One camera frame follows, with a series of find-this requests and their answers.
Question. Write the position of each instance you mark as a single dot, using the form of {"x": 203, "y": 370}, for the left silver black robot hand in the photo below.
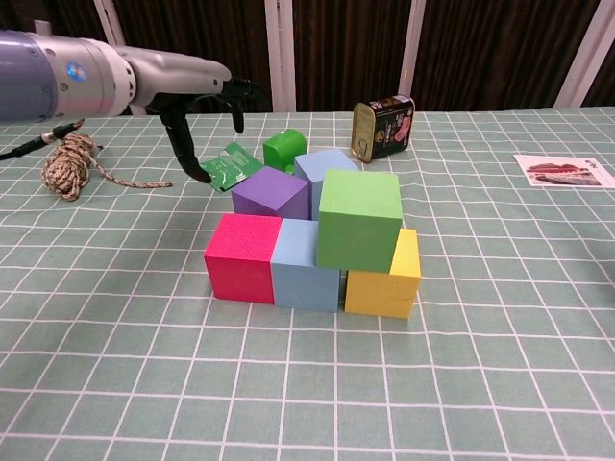
{"x": 178, "y": 74}

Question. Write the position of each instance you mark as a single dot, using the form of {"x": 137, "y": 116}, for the purple foam cube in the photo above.
{"x": 269, "y": 192}

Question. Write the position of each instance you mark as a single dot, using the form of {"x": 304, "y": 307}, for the light blue foam cube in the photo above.
{"x": 298, "y": 278}
{"x": 312, "y": 165}

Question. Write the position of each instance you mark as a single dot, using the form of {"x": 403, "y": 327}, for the pink foam cube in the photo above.
{"x": 240, "y": 259}

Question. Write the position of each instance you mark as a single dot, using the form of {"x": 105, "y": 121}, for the green foam cube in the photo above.
{"x": 358, "y": 225}

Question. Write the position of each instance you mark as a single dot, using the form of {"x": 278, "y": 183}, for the yellow foam cube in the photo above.
{"x": 379, "y": 293}

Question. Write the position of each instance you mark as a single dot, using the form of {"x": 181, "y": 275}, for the green foil sachet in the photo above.
{"x": 233, "y": 165}

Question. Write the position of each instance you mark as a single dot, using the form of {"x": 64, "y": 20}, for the green plastic building brick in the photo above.
{"x": 283, "y": 149}

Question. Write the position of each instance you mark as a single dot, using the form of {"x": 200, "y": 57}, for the black luncheon meat tin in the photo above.
{"x": 384, "y": 129}

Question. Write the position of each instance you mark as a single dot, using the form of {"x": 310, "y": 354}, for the green checked tablecloth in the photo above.
{"x": 384, "y": 374}

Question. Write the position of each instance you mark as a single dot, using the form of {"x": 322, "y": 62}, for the postcard with red building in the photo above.
{"x": 562, "y": 170}

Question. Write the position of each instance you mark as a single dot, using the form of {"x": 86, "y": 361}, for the white metal frame post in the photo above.
{"x": 590, "y": 48}
{"x": 411, "y": 48}
{"x": 281, "y": 57}
{"x": 106, "y": 24}

